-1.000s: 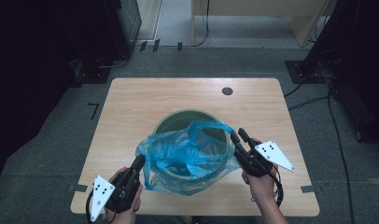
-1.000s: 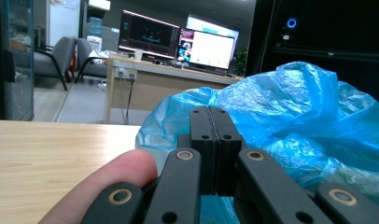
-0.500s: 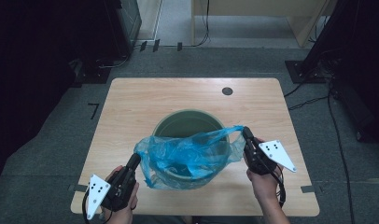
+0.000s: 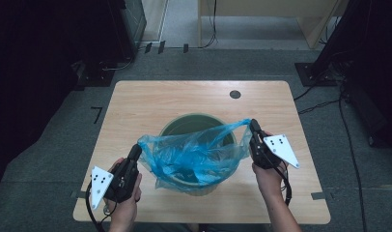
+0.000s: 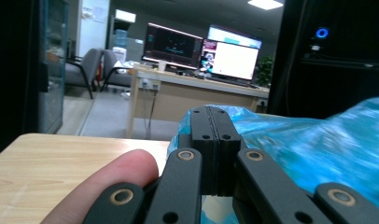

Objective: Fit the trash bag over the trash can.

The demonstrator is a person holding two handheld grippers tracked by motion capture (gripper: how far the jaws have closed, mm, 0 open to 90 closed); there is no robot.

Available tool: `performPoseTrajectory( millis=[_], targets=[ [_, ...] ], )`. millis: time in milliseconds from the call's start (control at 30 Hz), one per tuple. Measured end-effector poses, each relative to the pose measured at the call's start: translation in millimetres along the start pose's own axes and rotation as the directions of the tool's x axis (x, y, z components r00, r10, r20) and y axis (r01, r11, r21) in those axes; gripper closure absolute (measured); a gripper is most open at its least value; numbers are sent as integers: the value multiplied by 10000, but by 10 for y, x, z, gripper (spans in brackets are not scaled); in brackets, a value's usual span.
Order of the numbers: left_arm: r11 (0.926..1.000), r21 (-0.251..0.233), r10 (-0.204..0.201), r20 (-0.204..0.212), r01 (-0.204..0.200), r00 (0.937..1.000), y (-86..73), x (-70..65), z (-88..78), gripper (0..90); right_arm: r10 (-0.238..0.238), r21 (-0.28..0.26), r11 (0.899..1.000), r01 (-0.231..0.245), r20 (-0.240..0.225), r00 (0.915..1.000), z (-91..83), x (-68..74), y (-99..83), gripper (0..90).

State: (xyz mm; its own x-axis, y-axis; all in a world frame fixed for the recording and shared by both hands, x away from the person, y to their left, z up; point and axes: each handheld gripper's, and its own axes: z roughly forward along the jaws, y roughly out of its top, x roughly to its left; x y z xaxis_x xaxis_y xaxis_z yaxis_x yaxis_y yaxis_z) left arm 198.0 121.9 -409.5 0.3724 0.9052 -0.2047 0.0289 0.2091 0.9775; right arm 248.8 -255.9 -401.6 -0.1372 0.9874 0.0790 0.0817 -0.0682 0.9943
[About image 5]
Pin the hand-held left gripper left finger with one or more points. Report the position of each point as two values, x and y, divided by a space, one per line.
203 149

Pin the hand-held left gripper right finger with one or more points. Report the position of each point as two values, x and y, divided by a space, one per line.
228 149

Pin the blue plastic bag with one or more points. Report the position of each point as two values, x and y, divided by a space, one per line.
302 149

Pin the light wooden desk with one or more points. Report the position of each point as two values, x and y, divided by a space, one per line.
190 96

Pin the black keyboard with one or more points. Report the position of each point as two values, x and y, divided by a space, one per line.
228 81

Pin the white power socket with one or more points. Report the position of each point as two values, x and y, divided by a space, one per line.
150 84

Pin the green potted plant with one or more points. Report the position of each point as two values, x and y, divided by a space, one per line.
264 71

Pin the bright white-screen monitor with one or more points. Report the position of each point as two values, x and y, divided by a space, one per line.
232 60

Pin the white cup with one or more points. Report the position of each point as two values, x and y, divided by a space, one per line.
162 66

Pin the dark-screen monitor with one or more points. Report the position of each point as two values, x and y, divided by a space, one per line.
172 45

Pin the raised wide monitor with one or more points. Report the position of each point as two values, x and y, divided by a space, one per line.
237 36

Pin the grey armchair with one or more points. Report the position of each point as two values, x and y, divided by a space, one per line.
116 71
81 68

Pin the water dispenser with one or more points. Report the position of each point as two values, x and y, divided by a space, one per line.
119 46

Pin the black computer tower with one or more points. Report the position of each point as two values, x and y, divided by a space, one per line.
334 62

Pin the ceiling light panel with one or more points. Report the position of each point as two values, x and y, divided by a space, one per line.
265 4

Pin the glass-front cabinet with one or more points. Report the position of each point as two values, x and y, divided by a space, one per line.
52 68

